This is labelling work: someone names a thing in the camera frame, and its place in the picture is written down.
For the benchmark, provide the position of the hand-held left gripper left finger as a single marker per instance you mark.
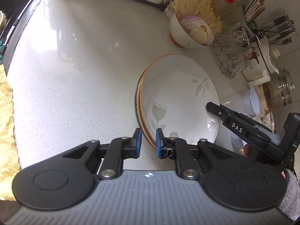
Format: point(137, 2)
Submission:
point(138, 143)

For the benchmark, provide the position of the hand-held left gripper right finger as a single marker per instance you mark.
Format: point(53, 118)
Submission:
point(159, 144)

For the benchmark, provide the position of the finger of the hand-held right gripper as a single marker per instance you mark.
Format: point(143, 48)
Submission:
point(234, 125)
point(246, 119)

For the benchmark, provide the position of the blue plastic bowl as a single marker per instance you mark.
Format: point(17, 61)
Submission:
point(235, 140)

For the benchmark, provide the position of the small white cup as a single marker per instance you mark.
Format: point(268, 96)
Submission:
point(252, 100)

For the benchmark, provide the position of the floral green-rimmed plate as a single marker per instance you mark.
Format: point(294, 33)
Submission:
point(135, 105)

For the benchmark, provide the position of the white gold-rimmed deep plate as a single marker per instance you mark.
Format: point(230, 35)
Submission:
point(139, 103)

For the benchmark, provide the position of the white leaf-print plate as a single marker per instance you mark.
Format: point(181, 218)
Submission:
point(178, 93)

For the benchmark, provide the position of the person's right forearm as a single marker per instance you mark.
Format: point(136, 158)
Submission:
point(291, 192)

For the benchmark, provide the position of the person's right hand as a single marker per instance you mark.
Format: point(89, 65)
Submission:
point(246, 151)

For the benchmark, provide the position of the leaf-patterned ceramic cup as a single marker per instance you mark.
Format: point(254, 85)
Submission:
point(269, 121)

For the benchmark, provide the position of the glass electric kettle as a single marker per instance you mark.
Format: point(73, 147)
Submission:
point(279, 91)

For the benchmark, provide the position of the cut-glass cup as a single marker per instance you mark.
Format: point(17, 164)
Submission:
point(236, 59)
point(232, 36)

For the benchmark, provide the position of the white electric cooking pot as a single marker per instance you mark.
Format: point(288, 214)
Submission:
point(267, 58)

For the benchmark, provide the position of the green chopstick holder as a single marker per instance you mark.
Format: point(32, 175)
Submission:
point(250, 25)

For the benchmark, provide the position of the sliced onion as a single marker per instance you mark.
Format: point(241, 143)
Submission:
point(199, 29)

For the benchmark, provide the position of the white bowl with orange foot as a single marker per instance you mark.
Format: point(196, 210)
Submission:
point(180, 37)

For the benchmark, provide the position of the bunch of wooden chopsticks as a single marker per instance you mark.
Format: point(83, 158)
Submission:
point(254, 7)

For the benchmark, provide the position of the bundle of dry noodles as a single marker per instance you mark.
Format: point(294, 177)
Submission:
point(196, 0)

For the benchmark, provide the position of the yellow cloth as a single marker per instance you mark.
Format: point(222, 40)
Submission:
point(7, 133)

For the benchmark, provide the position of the black kitchen sink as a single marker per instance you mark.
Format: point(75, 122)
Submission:
point(16, 9)

